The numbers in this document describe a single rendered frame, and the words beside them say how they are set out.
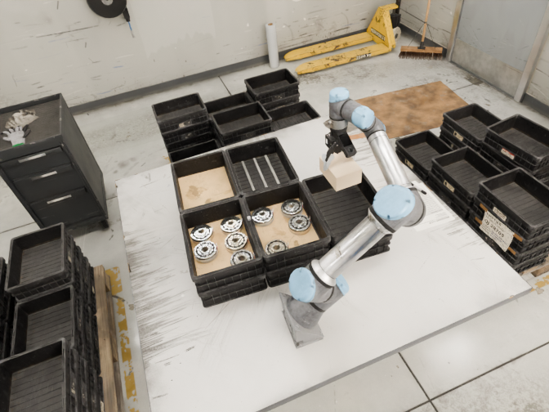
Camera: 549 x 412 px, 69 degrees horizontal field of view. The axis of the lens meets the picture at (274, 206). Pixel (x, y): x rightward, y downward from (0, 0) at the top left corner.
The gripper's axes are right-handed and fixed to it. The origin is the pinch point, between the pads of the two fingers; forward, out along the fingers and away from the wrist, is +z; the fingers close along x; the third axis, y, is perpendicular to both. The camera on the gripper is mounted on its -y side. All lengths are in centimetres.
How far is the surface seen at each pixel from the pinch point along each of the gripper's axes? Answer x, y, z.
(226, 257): 58, -3, 27
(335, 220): 4.6, -4.9, 26.9
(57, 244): 147, 79, 60
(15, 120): 156, 168, 21
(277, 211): 26.9, 12.8, 26.7
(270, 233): 35.0, 0.9, 26.7
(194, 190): 60, 47, 27
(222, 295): 65, -17, 34
